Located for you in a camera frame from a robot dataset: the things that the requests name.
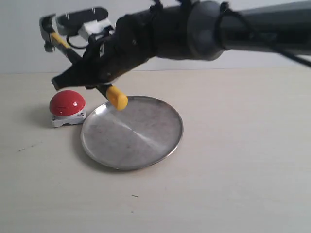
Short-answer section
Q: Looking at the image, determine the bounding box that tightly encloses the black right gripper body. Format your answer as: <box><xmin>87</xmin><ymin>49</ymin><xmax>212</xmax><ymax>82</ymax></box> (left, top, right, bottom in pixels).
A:
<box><xmin>80</xmin><ymin>14</ymin><xmax>155</xmax><ymax>85</ymax></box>

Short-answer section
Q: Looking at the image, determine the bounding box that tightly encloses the black and yellow claw hammer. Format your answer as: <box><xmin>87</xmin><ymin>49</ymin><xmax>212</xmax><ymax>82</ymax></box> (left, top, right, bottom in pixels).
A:
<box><xmin>39</xmin><ymin>14</ymin><xmax>128</xmax><ymax>110</ymax></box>

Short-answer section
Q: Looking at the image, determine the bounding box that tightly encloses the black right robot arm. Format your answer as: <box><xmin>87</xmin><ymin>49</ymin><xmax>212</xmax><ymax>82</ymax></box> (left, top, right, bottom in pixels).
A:
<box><xmin>52</xmin><ymin>0</ymin><xmax>311</xmax><ymax>90</ymax></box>

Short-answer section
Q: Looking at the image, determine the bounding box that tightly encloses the red dome push button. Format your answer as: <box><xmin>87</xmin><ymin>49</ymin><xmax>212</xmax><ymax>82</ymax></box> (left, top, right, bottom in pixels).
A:
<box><xmin>49</xmin><ymin>90</ymin><xmax>86</xmax><ymax>128</ymax></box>

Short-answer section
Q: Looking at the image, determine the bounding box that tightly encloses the round stainless steel plate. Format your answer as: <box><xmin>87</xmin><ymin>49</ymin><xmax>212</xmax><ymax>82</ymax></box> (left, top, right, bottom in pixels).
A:
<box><xmin>80</xmin><ymin>96</ymin><xmax>184</xmax><ymax>171</ymax></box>

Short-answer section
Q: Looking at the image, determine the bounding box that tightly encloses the black right camera cable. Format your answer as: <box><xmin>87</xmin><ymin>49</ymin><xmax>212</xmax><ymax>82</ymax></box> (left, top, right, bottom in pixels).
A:
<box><xmin>65</xmin><ymin>26</ymin><xmax>115</xmax><ymax>50</ymax></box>

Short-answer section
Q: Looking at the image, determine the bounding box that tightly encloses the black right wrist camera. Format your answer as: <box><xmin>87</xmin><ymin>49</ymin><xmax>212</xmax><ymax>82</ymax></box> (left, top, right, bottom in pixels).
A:
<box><xmin>56</xmin><ymin>7</ymin><xmax>114</xmax><ymax>40</ymax></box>

